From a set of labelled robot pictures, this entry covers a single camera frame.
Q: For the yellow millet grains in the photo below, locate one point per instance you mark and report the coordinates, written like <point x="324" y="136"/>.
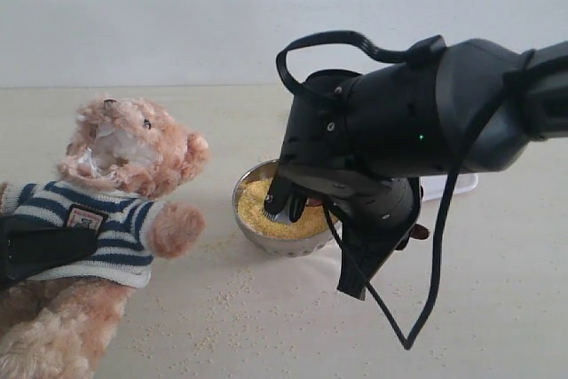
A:
<point x="250" y="210"/>

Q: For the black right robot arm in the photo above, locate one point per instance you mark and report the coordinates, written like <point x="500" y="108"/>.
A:
<point x="360" y="143"/>

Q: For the plush teddy bear striped sweater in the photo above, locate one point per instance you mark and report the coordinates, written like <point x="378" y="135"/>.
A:
<point x="124" y="159"/>

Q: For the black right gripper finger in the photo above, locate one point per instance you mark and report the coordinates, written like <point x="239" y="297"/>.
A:
<point x="296" y="205"/>
<point x="277" y="199"/>

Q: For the stainless steel bowl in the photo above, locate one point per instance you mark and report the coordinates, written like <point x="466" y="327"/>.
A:
<point x="284" y="248"/>

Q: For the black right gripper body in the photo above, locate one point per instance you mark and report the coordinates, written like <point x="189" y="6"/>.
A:
<point x="369" y="205"/>

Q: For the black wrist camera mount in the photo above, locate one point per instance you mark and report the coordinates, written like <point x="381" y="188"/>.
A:
<point x="362" y="255"/>

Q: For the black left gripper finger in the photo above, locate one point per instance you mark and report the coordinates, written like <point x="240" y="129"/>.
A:
<point x="29" y="248"/>

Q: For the dark red wooden spoon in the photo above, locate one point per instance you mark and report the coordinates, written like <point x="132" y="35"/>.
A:
<point x="418" y="232"/>

